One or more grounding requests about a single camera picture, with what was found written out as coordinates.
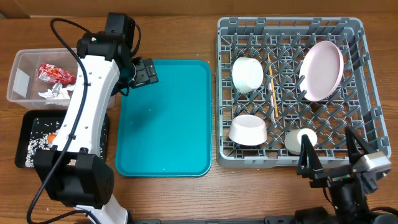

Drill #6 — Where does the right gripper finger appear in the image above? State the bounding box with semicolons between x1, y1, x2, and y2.
345;126;377;165
297;134;323;179

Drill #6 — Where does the white cup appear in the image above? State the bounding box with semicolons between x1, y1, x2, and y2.
284;128;318;155

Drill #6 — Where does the pink bowl with food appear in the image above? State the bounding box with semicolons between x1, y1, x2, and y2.
228;114;267;146

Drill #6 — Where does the large white plate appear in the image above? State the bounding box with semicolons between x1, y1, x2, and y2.
299;40;344;101

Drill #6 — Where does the white tissue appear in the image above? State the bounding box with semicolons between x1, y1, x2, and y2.
38;83;75;100

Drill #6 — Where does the wooden chopstick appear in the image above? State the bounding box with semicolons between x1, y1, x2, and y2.
267;53;279;118

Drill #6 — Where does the red snack wrapper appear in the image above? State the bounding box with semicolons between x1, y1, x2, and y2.
36;63;76;85

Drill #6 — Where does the small white plate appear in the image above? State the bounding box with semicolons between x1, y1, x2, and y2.
232;57;264;93

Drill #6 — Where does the orange carrot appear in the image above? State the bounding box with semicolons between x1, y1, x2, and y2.
47;134;57;144

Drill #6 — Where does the white plastic fork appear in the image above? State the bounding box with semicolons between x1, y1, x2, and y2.
268;83;275;123

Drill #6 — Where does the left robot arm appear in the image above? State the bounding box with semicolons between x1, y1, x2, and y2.
34;12;159;223

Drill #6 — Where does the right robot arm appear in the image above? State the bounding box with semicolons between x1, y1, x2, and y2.
290;126;397;223

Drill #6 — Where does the grey dishwasher rack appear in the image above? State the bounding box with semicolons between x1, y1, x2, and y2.
216;17;391;169

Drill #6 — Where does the teal serving tray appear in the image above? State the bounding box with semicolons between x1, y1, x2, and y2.
115;60;212;177

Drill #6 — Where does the clear plastic bin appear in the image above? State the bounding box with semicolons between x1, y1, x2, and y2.
6;47;118;110

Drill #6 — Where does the rice and peanuts pile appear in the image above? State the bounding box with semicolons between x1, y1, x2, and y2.
25;119;106;168

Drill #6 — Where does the black tray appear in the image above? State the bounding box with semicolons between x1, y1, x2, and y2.
14;109;110;169

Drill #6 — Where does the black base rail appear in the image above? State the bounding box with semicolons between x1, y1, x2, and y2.
130;216;295;224

